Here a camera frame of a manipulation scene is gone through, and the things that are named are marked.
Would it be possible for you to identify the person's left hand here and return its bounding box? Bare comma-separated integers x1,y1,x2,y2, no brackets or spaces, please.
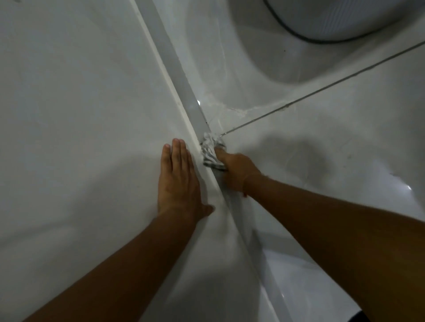
157,138,215,223

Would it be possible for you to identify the person's right hand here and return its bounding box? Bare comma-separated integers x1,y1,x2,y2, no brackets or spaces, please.
214,147,263,198

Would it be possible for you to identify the grey striped cleaning cloth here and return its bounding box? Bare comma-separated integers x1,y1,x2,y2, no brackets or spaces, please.
200,132,228,172

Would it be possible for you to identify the person's right forearm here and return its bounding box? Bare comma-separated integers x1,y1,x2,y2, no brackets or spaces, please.
243,172,425,322

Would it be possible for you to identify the person's left forearm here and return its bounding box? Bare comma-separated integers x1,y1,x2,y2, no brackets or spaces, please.
23,209,197,322

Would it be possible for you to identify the grey baseboard strip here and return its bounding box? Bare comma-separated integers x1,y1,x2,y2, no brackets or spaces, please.
134,0,294,322

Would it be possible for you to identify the white round appliance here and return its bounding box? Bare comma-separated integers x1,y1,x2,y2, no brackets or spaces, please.
262,0,425,44

